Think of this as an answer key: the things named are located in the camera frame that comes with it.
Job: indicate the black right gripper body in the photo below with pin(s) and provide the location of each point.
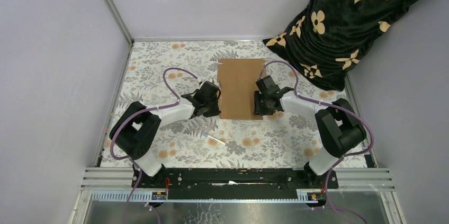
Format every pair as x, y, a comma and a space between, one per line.
261, 107

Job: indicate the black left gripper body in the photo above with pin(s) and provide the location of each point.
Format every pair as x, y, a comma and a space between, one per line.
212, 108

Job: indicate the brown cardboard box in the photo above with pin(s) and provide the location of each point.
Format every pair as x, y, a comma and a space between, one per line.
237, 81

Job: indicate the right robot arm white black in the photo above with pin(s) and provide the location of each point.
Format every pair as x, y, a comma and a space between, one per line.
340, 131

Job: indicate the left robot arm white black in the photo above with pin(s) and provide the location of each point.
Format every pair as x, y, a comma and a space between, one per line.
137, 127

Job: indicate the white blue pen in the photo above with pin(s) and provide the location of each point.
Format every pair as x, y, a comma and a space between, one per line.
209, 137

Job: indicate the floral patterned table mat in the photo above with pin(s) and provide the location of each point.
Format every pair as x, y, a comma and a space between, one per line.
157, 72

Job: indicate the black beige flower blanket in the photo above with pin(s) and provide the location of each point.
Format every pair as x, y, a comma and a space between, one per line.
330, 37

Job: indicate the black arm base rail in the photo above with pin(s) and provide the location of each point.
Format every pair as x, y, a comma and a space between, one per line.
248, 181

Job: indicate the grey slotted cable duct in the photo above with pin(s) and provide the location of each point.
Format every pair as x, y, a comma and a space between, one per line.
294, 196

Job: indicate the aluminium frame post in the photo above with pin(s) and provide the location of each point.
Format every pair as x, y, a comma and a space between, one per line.
111, 6

